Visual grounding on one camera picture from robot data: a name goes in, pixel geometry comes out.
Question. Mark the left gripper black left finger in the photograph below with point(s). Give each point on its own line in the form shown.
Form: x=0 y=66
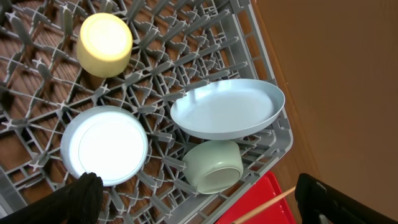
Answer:
x=77 y=202

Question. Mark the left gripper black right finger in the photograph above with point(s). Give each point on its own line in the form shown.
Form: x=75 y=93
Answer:
x=315 y=198

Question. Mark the light blue bowl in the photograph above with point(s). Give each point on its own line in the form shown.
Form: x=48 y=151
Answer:
x=106 y=140

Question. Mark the wooden chopstick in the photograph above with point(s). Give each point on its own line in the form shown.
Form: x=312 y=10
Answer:
x=263 y=207

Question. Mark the green bowl with food scraps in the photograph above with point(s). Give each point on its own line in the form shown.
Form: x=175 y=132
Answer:
x=213 y=166

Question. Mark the light blue plate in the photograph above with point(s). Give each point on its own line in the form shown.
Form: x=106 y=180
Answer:
x=228 y=109

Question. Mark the yellow plastic cup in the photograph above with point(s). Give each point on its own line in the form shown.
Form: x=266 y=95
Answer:
x=104 y=45

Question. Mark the grey dishwasher rack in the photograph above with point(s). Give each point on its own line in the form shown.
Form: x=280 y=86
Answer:
x=177 y=46

